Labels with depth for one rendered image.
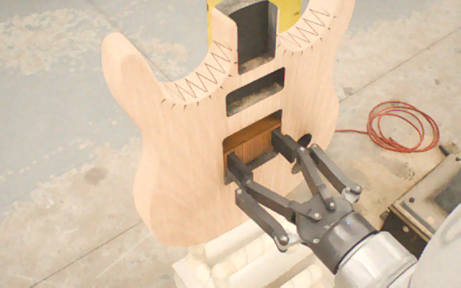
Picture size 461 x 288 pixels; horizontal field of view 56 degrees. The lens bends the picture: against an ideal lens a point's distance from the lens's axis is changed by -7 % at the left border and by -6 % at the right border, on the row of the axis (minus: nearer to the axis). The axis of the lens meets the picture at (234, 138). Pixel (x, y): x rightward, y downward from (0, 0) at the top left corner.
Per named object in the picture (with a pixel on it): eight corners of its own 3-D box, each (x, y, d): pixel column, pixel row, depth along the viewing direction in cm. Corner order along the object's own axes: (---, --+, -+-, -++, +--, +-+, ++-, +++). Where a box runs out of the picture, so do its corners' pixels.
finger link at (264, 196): (319, 229, 58) (314, 237, 57) (245, 190, 62) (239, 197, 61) (323, 212, 55) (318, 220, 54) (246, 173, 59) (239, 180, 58)
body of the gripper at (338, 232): (326, 287, 54) (279, 235, 59) (374, 250, 57) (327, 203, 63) (337, 259, 49) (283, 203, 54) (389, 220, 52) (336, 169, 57)
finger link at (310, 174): (328, 210, 55) (338, 207, 55) (296, 143, 62) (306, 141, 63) (323, 226, 58) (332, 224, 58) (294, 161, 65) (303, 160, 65)
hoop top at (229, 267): (294, 218, 89) (295, 209, 87) (305, 229, 87) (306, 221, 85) (208, 273, 81) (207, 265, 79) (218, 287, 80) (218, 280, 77)
